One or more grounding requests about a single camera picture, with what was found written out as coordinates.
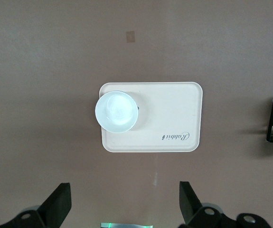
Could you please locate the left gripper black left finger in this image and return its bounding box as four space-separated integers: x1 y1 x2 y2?
10 182 72 228

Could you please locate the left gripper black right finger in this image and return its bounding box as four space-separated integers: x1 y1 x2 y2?
178 181 235 228

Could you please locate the white bowl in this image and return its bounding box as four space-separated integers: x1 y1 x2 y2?
94 91 140 133

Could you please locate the cream rectangular tray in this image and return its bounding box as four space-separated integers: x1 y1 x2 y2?
99 81 204 153

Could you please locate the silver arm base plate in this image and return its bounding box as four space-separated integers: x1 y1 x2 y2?
100 222 154 228

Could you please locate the brown tape patch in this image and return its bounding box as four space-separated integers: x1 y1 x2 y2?
126 30 136 44

